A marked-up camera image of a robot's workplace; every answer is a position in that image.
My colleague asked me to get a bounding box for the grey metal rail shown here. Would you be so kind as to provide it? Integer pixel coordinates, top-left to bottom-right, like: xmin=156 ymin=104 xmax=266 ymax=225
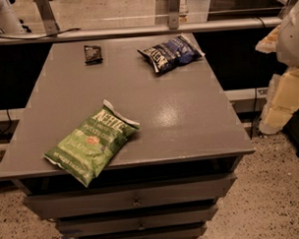
xmin=0 ymin=17 xmax=282 ymax=45

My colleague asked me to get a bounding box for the black rxbar chocolate wrapper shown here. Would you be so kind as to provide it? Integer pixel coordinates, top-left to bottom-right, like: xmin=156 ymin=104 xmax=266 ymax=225
xmin=84 ymin=45 xmax=103 ymax=65

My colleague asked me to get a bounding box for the bottom grey drawer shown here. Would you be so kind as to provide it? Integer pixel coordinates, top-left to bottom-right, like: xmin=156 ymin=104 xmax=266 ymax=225
xmin=76 ymin=223 xmax=206 ymax=239

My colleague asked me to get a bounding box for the green jalapeno chip bag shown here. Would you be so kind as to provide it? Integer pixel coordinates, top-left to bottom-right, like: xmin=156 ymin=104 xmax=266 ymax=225
xmin=43 ymin=99 xmax=140 ymax=187

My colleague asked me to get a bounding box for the metal bracket post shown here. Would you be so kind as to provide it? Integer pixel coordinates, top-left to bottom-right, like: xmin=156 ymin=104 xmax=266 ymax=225
xmin=34 ymin=0 xmax=60 ymax=35
xmin=167 ymin=0 xmax=180 ymax=30

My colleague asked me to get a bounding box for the grey drawer cabinet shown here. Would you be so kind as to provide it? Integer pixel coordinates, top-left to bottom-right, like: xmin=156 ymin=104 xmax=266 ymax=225
xmin=0 ymin=36 xmax=253 ymax=239

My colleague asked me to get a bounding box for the black cable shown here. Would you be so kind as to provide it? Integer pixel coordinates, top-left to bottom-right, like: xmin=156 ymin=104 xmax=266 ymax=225
xmin=0 ymin=27 xmax=82 ymax=42

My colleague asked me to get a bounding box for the grey drawer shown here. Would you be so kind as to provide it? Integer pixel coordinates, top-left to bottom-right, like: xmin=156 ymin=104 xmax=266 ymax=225
xmin=25 ymin=173 xmax=236 ymax=218
xmin=76 ymin=223 xmax=206 ymax=239
xmin=57 ymin=204 xmax=217 ymax=237

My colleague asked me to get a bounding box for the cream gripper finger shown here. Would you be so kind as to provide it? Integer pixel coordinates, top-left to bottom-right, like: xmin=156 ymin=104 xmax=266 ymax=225
xmin=259 ymin=67 xmax=299 ymax=134
xmin=255 ymin=26 xmax=281 ymax=53

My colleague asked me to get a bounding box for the top grey drawer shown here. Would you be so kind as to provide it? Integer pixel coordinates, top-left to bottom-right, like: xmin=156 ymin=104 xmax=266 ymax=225
xmin=25 ymin=173 xmax=236 ymax=218

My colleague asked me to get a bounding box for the blue kettle chip bag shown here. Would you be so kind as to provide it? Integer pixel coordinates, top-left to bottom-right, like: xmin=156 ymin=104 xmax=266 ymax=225
xmin=138 ymin=33 xmax=206 ymax=74

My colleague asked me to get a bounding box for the middle grey drawer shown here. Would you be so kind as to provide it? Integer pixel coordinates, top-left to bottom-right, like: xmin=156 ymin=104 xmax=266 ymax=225
xmin=57 ymin=204 xmax=217 ymax=237

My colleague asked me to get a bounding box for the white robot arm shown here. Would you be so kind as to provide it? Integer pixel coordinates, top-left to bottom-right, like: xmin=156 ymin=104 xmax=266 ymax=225
xmin=256 ymin=0 xmax=299 ymax=134

